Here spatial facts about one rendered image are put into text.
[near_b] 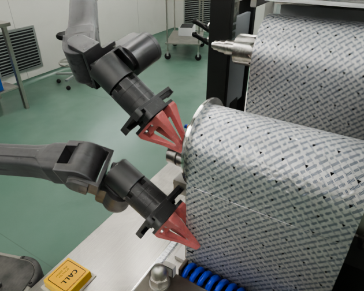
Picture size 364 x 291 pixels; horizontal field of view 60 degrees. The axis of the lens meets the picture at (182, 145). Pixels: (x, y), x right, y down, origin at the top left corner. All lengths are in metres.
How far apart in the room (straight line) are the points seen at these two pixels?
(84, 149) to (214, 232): 0.26
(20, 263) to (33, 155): 1.20
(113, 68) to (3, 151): 0.27
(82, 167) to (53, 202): 1.88
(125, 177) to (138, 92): 0.15
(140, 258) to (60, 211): 1.58
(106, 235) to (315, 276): 0.53
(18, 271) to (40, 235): 0.51
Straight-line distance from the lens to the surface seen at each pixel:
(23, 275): 1.73
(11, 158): 0.65
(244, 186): 0.45
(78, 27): 0.65
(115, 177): 0.57
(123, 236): 0.85
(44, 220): 2.31
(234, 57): 0.69
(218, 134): 0.45
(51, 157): 0.60
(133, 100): 0.53
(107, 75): 0.54
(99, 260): 0.81
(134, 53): 0.57
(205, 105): 0.48
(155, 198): 0.55
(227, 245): 0.54
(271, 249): 0.51
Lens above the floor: 1.52
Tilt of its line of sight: 32 degrees down
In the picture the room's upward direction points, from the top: straight up
